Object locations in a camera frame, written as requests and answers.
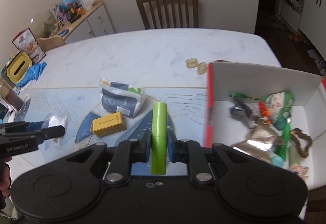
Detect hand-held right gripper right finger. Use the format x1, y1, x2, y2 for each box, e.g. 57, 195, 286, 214
166, 130, 253, 185

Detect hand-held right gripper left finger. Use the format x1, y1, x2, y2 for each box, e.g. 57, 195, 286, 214
66, 130, 153, 185

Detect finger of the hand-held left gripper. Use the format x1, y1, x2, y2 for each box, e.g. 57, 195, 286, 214
0, 120, 46, 136
0, 125, 66, 150

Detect bag of clear white beads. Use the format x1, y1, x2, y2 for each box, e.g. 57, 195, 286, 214
44, 113, 68, 149

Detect green tube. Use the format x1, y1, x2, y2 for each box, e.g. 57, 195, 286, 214
150, 102, 169, 175

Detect bag of black beads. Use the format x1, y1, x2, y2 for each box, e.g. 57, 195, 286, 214
230, 100, 254, 127

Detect shiny gold foil packet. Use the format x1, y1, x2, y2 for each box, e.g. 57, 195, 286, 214
231, 127, 282, 165

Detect red ox toy keychain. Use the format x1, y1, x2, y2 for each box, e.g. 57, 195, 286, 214
258, 101, 271, 124

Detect red cardboard box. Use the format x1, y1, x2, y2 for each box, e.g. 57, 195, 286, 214
202, 61, 326, 192

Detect green sachet with tassel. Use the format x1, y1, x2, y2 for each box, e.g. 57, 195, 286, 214
228, 91, 296, 161

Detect pale grey-green cylinder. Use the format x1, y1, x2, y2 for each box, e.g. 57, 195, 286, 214
289, 148, 299, 173

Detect brown beaded bracelet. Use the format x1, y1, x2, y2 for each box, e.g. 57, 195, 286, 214
289, 128, 313, 159

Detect person's left hand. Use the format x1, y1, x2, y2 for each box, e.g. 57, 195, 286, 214
0, 156, 13, 211

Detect blue printed table mat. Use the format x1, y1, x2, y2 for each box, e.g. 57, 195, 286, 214
0, 85, 213, 179

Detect glass cup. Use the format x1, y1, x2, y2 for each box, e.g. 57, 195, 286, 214
0, 79, 28, 113

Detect yellow box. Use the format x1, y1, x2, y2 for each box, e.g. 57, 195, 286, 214
90, 111, 127, 138

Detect white bag with dark label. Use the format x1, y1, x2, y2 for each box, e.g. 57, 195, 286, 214
98, 77, 146, 119

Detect blue cloth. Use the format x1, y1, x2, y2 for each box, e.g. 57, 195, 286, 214
16, 61, 48, 89

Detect yellow tin with slot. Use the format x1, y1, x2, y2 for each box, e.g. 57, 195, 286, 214
1, 50, 33, 85

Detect red and white snack box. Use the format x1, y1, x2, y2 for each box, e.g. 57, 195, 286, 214
12, 28, 47, 62

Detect light wooden chair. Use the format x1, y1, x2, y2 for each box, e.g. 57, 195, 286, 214
36, 35, 67, 52

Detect small teal packet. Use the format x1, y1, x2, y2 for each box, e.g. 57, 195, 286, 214
270, 154, 284, 168

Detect pile of small toys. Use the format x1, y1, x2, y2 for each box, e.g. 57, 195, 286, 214
49, 3, 86, 24

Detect wooden sideboard with white drawers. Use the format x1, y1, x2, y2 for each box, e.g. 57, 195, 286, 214
36, 0, 116, 52

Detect dark wooden chair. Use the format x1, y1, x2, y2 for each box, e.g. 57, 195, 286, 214
136, 0, 199, 30

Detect clear plastic bag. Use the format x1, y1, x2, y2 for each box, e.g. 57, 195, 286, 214
78, 0, 97, 10

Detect orange slippers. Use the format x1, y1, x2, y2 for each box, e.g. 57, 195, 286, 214
288, 32, 304, 43

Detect white cabinet with black handles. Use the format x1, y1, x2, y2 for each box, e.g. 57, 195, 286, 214
297, 0, 326, 53

